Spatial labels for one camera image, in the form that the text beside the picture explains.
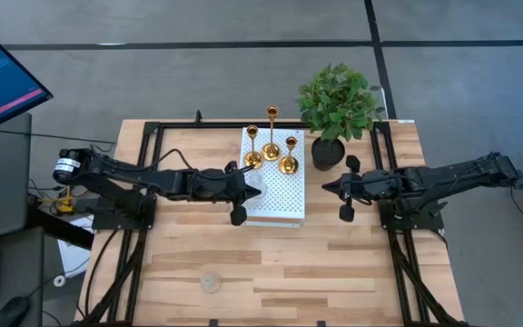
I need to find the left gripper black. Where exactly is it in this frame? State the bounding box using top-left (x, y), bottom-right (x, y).
top-left (200, 160), bottom-right (263, 227)

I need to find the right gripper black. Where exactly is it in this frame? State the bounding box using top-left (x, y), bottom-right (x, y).
top-left (321, 155), bottom-right (388, 224)

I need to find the clear glass candle holder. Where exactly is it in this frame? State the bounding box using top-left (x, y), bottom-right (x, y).
top-left (199, 270), bottom-right (223, 295)
top-left (246, 170), bottom-right (268, 200)

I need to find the medium gold candlestick holder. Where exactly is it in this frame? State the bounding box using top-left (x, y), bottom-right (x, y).
top-left (243, 124), bottom-right (264, 170)

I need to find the tall gold candlestick holder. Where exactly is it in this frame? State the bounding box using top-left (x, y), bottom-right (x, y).
top-left (261, 104), bottom-right (282, 163)

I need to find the short gold candlestick holder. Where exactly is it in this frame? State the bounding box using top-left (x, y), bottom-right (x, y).
top-left (278, 135), bottom-right (300, 175)

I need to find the white perforated metal shelf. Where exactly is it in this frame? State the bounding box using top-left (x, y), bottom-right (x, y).
top-left (238, 126), bottom-right (307, 228)

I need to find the green plant in black pot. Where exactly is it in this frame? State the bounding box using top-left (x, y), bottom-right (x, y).
top-left (295, 62), bottom-right (388, 173)

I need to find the white paper sheet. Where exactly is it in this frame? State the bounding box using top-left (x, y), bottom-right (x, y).
top-left (56, 215), bottom-right (91, 279)

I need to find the black desk leg beam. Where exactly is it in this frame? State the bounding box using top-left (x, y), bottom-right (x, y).
top-left (27, 194), bottom-right (95, 251)

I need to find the black computer mouse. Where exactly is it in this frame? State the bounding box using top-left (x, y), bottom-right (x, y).
top-left (0, 295), bottom-right (31, 327)

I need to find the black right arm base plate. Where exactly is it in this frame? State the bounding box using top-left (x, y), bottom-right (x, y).
top-left (378, 194), bottom-right (445, 232)

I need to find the black metal table frame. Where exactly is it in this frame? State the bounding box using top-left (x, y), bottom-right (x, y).
top-left (73, 118), bottom-right (469, 327)

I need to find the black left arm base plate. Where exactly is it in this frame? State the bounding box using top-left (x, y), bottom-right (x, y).
top-left (91, 194), bottom-right (156, 232)

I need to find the yellow cable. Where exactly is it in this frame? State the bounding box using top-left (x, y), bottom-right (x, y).
top-left (38, 185), bottom-right (75, 214)

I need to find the thin black cable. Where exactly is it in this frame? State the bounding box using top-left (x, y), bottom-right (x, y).
top-left (0, 128), bottom-right (118, 146)

